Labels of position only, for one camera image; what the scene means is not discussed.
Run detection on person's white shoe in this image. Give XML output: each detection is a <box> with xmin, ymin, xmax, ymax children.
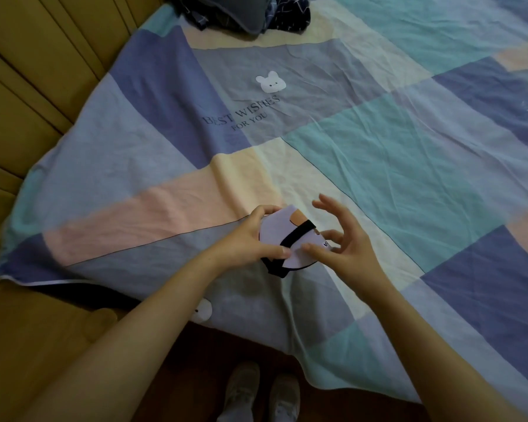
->
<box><xmin>224</xmin><ymin>362</ymin><xmax>261</xmax><ymax>419</ymax></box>
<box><xmin>269</xmin><ymin>372</ymin><xmax>301</xmax><ymax>422</ymax></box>

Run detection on light grey trousers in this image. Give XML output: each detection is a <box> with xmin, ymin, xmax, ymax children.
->
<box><xmin>215</xmin><ymin>407</ymin><xmax>298</xmax><ymax>422</ymax></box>

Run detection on yellow wooden headboard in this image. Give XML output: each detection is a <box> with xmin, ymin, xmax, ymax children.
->
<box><xmin>0</xmin><ymin>0</ymin><xmax>164</xmax><ymax>264</ymax></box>

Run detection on pastel patchwork bed sheet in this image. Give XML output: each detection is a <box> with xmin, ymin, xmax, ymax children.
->
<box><xmin>0</xmin><ymin>0</ymin><xmax>528</xmax><ymax>405</ymax></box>

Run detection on lavender capybara sleep mask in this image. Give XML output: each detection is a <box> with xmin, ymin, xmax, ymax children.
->
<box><xmin>258</xmin><ymin>205</ymin><xmax>329</xmax><ymax>280</ymax></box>

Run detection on person's right hand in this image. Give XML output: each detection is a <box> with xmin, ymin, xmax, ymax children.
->
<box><xmin>301</xmin><ymin>193</ymin><xmax>390</xmax><ymax>296</ymax></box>

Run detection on person's right white shoe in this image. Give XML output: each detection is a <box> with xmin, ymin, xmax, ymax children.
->
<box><xmin>269</xmin><ymin>372</ymin><xmax>301</xmax><ymax>422</ymax></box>

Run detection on person's left white shoe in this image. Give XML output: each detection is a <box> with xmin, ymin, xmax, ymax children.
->
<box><xmin>224</xmin><ymin>362</ymin><xmax>261</xmax><ymax>419</ymax></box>

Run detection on person's right forearm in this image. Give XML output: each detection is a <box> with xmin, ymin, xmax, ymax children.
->
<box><xmin>347</xmin><ymin>276</ymin><xmax>528</xmax><ymax>422</ymax></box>

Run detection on person's left forearm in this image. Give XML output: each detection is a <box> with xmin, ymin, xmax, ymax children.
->
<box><xmin>22</xmin><ymin>254</ymin><xmax>229</xmax><ymax>422</ymax></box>

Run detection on grey green pillow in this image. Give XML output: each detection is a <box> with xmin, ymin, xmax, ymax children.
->
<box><xmin>165</xmin><ymin>0</ymin><xmax>276</xmax><ymax>36</ymax></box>

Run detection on navy patterned cloth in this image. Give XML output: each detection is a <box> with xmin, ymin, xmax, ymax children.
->
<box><xmin>266</xmin><ymin>0</ymin><xmax>312</xmax><ymax>33</ymax></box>

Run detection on person's left hand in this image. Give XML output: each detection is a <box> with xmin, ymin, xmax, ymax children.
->
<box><xmin>209</xmin><ymin>205</ymin><xmax>291</xmax><ymax>272</ymax></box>

